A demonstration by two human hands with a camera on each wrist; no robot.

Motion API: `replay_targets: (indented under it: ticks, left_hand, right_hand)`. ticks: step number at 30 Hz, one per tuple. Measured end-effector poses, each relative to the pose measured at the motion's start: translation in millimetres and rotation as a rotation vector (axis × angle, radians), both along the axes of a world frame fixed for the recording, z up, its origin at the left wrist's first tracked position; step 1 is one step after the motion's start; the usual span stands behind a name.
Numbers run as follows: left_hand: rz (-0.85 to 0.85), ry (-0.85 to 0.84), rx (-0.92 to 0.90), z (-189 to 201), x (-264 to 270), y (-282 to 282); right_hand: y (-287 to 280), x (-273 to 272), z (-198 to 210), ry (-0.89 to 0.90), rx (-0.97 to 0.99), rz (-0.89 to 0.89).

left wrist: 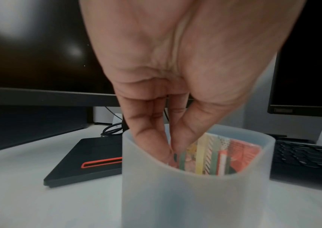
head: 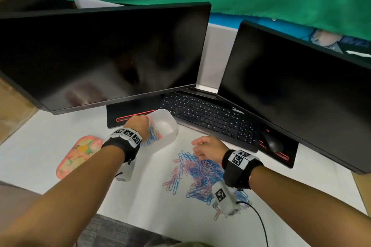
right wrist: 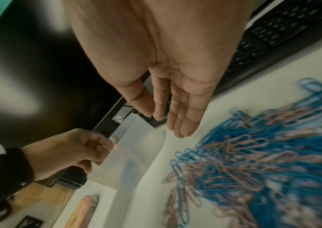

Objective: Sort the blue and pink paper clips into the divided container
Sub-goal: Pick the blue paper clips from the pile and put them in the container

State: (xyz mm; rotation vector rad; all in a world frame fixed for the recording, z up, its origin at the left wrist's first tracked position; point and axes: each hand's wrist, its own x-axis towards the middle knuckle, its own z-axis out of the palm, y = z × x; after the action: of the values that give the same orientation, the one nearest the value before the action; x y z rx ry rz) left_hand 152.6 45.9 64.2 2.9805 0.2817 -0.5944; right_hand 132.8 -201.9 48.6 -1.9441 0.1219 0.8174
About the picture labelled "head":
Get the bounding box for black right camera cable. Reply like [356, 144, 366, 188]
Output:
[236, 201, 270, 247]

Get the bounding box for wristband with marker tags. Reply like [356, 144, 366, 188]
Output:
[101, 128, 143, 163]
[221, 150, 264, 190]

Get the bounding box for black red-trimmed desk mat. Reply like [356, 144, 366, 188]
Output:
[106, 96, 163, 129]

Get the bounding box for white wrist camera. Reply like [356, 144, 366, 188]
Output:
[212, 181, 241, 216]
[114, 157, 137, 182]

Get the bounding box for black computer monitor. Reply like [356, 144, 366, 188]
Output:
[0, 2, 211, 116]
[217, 20, 371, 174]

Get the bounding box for person's right hand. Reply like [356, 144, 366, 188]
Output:
[191, 136, 230, 168]

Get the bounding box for floral orange tin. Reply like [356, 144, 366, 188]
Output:
[56, 135, 104, 180]

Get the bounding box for heap of sorted blue paperclips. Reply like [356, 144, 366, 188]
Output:
[142, 127, 162, 146]

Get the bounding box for right wristband with marker tags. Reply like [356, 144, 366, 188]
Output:
[221, 150, 264, 190]

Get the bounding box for black keyboard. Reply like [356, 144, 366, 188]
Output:
[160, 91, 261, 153]

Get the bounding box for pile of blue pink paperclips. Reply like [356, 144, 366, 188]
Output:
[162, 150, 251, 221]

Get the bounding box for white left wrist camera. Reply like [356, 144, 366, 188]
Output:
[114, 157, 137, 182]

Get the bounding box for blue partition panel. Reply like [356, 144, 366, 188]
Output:
[208, 14, 315, 42]

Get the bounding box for left wristband with marker tags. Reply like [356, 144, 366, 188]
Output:
[101, 128, 143, 163]

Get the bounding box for translucent plastic divided container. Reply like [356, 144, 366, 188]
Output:
[139, 108, 178, 155]

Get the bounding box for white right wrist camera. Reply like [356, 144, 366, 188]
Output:
[212, 181, 241, 216]

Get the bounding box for black equipment white labels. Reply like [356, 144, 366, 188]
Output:
[336, 41, 371, 64]

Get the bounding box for person's left hand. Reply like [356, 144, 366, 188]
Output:
[123, 115, 150, 145]

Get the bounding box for black computer mouse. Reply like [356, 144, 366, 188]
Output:
[260, 129, 284, 153]

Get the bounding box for person's left forearm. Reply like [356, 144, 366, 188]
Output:
[0, 145, 125, 247]

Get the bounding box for person's right forearm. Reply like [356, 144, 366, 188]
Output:
[249, 166, 371, 247]

